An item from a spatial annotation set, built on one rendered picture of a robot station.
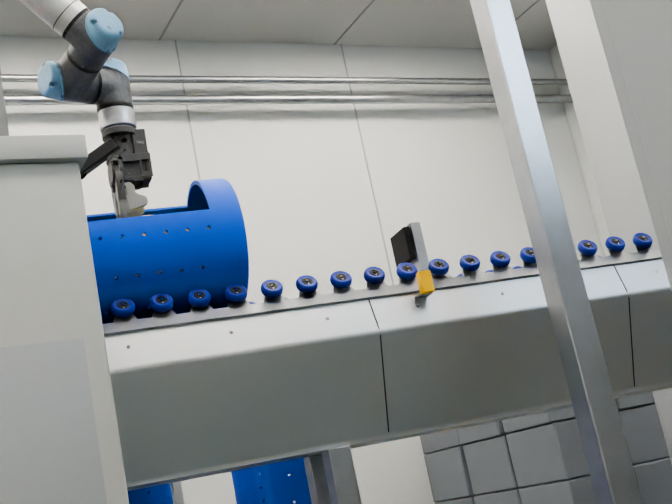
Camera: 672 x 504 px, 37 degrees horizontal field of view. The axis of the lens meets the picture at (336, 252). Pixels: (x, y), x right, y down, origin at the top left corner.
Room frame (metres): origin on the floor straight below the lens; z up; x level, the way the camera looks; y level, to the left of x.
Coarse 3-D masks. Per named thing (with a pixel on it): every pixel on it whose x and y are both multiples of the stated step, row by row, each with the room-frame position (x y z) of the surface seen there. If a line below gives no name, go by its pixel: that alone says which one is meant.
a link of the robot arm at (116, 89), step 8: (104, 64) 1.94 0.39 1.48; (112, 64) 1.94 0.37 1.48; (120, 64) 1.95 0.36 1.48; (104, 72) 1.93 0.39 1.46; (112, 72) 1.94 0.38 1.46; (120, 72) 1.95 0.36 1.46; (104, 80) 1.92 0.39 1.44; (112, 80) 1.93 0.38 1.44; (120, 80) 1.95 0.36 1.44; (128, 80) 1.97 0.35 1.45; (104, 88) 1.93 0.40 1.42; (112, 88) 1.94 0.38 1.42; (120, 88) 1.95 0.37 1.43; (128, 88) 1.97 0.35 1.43; (104, 96) 1.94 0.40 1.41; (112, 96) 1.94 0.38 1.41; (120, 96) 1.95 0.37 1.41; (128, 96) 1.96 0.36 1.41; (96, 104) 1.96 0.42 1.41; (104, 104) 1.94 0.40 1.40; (112, 104) 1.94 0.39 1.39; (120, 104) 1.94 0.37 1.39; (128, 104) 1.96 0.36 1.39
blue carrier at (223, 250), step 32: (192, 192) 2.10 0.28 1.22; (224, 192) 1.98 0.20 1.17; (96, 224) 1.87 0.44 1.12; (128, 224) 1.89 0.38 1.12; (160, 224) 1.91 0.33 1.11; (192, 224) 1.93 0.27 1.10; (224, 224) 1.95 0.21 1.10; (96, 256) 1.87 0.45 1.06; (128, 256) 1.89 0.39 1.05; (160, 256) 1.91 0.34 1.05; (192, 256) 1.94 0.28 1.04; (224, 256) 1.96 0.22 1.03; (128, 288) 1.92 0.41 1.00; (160, 288) 1.94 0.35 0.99; (192, 288) 1.97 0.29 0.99; (224, 288) 2.00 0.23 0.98
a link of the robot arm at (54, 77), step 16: (48, 64) 1.85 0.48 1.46; (64, 64) 1.84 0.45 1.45; (48, 80) 1.85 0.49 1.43; (64, 80) 1.86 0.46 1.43; (80, 80) 1.86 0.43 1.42; (96, 80) 1.91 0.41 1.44; (48, 96) 1.87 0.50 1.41; (64, 96) 1.89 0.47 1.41; (80, 96) 1.91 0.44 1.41; (96, 96) 1.93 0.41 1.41
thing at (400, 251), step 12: (408, 228) 2.19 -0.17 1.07; (420, 228) 2.20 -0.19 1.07; (396, 240) 2.24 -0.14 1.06; (408, 240) 2.19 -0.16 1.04; (420, 240) 2.19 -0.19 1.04; (396, 252) 2.25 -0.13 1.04; (408, 252) 2.19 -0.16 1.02; (420, 252) 2.19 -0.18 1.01; (396, 264) 2.27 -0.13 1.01; (420, 264) 2.19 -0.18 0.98
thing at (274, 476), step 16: (272, 464) 2.67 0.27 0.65; (288, 464) 2.67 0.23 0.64; (240, 480) 2.72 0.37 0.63; (256, 480) 2.69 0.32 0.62; (272, 480) 2.67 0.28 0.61; (288, 480) 2.67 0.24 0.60; (304, 480) 2.68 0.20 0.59; (240, 496) 2.74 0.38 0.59; (256, 496) 2.69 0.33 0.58; (272, 496) 2.67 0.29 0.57; (288, 496) 2.67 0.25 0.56; (304, 496) 2.68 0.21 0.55
